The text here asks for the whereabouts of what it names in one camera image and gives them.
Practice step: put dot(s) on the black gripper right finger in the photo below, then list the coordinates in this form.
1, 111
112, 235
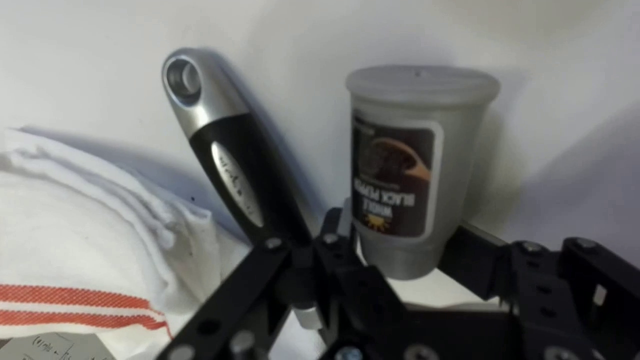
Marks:
552, 301

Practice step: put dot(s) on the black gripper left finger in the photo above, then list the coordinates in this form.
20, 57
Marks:
333, 301

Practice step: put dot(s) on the grey black pepper bottle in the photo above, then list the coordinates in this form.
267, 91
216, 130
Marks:
412, 173

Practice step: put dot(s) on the white cloth with red stripes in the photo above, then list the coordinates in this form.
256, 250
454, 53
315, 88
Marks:
87, 246

